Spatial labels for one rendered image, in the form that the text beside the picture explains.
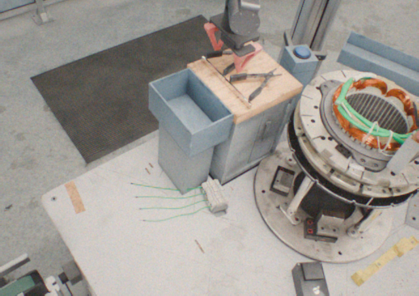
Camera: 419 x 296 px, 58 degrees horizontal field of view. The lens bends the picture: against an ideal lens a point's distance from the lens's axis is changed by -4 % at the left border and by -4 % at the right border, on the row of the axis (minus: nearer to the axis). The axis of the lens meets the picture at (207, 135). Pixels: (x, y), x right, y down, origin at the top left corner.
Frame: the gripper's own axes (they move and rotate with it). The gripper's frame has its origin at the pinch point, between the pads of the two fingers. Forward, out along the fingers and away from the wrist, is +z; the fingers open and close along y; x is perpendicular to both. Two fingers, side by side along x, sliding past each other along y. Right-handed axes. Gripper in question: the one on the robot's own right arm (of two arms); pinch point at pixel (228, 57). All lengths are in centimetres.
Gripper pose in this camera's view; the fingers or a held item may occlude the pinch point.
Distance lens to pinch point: 92.3
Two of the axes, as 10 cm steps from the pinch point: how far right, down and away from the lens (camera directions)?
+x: 8.0, -4.2, 4.2
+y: 5.8, 6.8, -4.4
